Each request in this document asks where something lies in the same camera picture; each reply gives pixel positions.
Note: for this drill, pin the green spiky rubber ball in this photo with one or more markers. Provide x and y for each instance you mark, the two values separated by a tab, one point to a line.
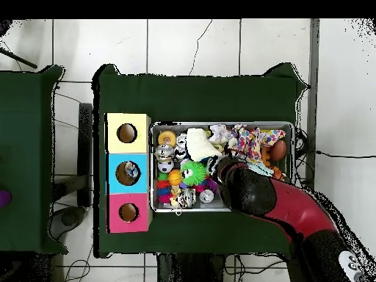
194	171

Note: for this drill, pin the cream knitted cloth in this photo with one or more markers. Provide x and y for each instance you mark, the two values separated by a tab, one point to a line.
202	144

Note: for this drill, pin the polka dot colourful cloth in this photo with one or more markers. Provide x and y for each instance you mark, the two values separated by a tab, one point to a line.
255	141

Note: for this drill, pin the clear plastic bottle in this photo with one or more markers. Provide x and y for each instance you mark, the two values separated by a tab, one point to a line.
133	171

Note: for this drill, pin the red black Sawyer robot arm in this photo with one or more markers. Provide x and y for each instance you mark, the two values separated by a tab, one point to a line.
252	191

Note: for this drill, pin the wooden box with three holes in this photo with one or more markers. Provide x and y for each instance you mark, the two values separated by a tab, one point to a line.
141	126

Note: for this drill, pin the mint green fuzzy cloth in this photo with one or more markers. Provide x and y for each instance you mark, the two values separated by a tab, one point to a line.
261	170

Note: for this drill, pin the crushed silver can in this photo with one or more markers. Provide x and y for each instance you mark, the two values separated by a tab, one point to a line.
187	197

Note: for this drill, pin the small orange basketball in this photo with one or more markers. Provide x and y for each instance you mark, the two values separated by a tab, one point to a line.
175	177

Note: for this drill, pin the brown toy football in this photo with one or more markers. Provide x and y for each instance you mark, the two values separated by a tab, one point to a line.
278	150

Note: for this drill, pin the smooth silver can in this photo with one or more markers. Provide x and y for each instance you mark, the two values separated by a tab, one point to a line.
163	153

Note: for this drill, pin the toy burger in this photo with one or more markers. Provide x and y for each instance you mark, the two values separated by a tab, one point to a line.
166	138

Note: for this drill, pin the black upright panel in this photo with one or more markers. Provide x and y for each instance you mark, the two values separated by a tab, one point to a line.
86	147

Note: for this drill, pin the grey round floor base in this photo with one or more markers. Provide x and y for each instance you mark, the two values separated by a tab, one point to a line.
70	218

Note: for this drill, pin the dark green side table cloth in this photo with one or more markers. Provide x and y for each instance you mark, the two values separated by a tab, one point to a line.
26	147

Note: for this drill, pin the purple object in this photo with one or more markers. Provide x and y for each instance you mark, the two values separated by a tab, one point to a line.
3	198

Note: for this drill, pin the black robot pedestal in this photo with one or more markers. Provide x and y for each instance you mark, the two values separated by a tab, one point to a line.
194	270

